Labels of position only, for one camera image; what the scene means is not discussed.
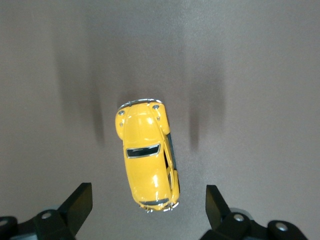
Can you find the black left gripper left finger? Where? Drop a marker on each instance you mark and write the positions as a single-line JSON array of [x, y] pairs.
[[72, 212]]

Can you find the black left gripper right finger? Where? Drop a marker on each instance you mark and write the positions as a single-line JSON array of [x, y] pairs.
[[222, 215]]

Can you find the yellow beetle toy car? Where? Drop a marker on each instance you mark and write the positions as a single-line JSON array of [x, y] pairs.
[[147, 155]]

